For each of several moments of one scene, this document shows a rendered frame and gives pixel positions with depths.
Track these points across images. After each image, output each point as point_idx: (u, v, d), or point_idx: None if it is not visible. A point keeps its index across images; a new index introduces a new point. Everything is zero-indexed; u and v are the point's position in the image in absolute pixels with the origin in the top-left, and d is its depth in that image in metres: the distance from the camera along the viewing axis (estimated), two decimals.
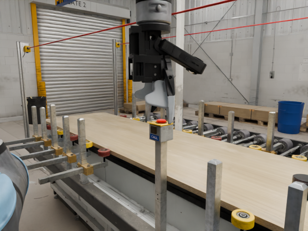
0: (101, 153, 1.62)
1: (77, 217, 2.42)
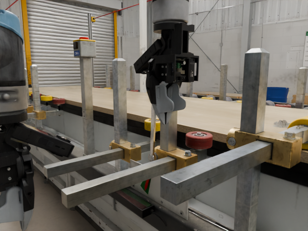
0: (54, 100, 1.67)
1: (46, 180, 2.48)
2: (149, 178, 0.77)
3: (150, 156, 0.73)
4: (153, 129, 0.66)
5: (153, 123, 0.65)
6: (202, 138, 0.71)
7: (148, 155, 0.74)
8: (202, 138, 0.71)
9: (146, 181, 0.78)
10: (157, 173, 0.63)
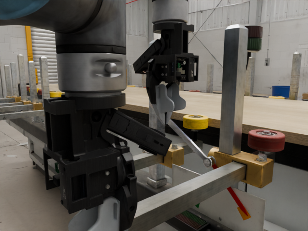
0: None
1: None
2: (233, 191, 0.54)
3: (205, 162, 0.57)
4: (175, 126, 0.60)
5: (170, 121, 0.60)
6: (276, 138, 0.55)
7: (204, 164, 0.58)
8: (275, 138, 0.55)
9: (235, 199, 0.54)
10: (227, 184, 0.48)
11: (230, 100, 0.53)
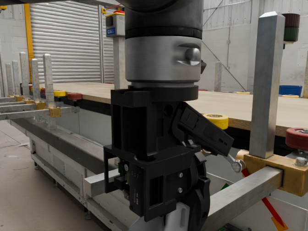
0: (70, 95, 1.45)
1: (56, 184, 2.26)
2: (266, 199, 0.48)
3: (233, 166, 0.51)
4: None
5: None
6: None
7: (232, 169, 0.52)
8: None
9: (270, 208, 0.48)
10: (274, 185, 0.44)
11: (264, 97, 0.48)
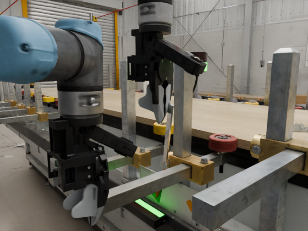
0: (57, 101, 1.63)
1: (48, 182, 2.43)
2: None
3: (162, 162, 0.68)
4: (168, 134, 0.62)
5: (168, 129, 0.61)
6: (228, 141, 0.70)
7: (161, 161, 0.69)
8: (227, 141, 0.70)
9: None
10: (185, 176, 0.62)
11: (179, 113, 0.65)
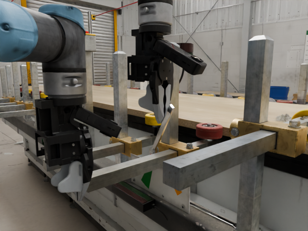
0: None
1: (46, 178, 2.47)
2: None
3: (151, 149, 0.72)
4: (162, 130, 0.63)
5: (164, 126, 0.62)
6: (213, 129, 0.73)
7: (150, 147, 0.72)
8: (213, 129, 0.73)
9: None
10: None
11: None
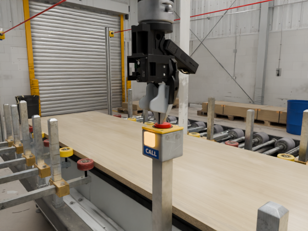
0: (80, 165, 1.20)
1: None
2: None
3: None
4: None
5: None
6: None
7: None
8: None
9: None
10: None
11: None
